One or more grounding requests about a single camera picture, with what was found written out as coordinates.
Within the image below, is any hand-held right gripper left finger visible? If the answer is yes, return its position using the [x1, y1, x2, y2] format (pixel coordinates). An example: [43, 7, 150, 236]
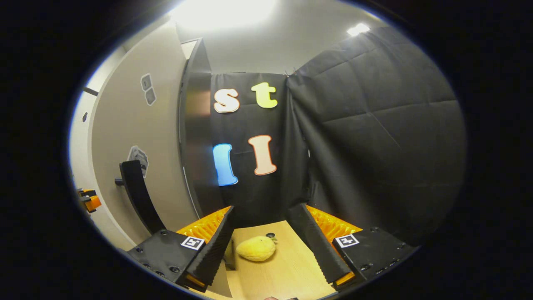
[125, 205, 235, 292]

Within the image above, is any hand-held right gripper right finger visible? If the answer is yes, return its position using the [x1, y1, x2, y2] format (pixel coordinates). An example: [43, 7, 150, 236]
[287, 203, 419, 291]

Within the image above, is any white shoe cabinet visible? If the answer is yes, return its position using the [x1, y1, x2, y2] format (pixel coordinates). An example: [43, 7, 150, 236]
[177, 37, 226, 218]

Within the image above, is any yellow plush toy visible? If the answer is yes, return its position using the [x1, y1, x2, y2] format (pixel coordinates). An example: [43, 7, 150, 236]
[236, 232, 277, 262]

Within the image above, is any black quilted curtain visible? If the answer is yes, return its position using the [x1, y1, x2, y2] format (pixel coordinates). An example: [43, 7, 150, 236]
[286, 27, 467, 247]

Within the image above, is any black backdrop cloth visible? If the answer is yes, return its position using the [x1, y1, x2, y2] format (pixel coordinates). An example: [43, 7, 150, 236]
[210, 73, 311, 229]

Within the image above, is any small ceiling light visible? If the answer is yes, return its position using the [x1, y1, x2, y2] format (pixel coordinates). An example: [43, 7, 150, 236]
[346, 23, 371, 37]

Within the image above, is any large ceiling light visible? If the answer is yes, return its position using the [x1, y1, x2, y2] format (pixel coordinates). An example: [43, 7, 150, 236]
[167, 0, 280, 32]

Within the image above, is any black door handle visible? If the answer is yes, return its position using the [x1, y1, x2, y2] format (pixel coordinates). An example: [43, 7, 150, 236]
[115, 160, 166, 235]

